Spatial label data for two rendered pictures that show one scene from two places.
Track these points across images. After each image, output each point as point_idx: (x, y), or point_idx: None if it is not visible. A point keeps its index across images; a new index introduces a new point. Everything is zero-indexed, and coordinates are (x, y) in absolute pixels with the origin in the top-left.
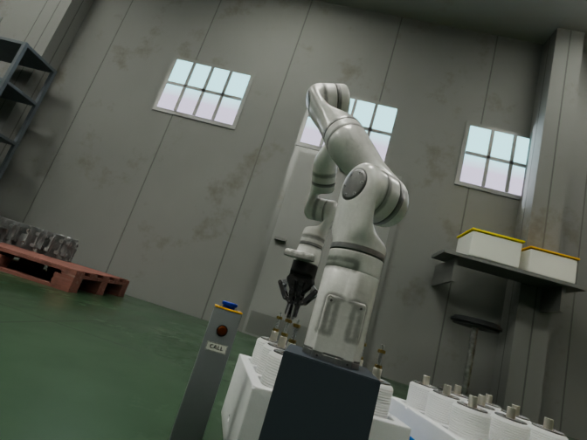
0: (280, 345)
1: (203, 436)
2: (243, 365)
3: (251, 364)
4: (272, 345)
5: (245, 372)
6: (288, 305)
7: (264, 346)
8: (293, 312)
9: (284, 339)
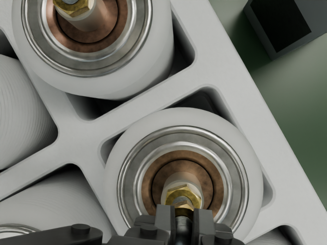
0: (179, 173)
1: (273, 86)
2: (299, 162)
3: (285, 201)
4: (203, 128)
5: (245, 66)
6: (215, 232)
7: (245, 139)
8: (157, 214)
9: (171, 182)
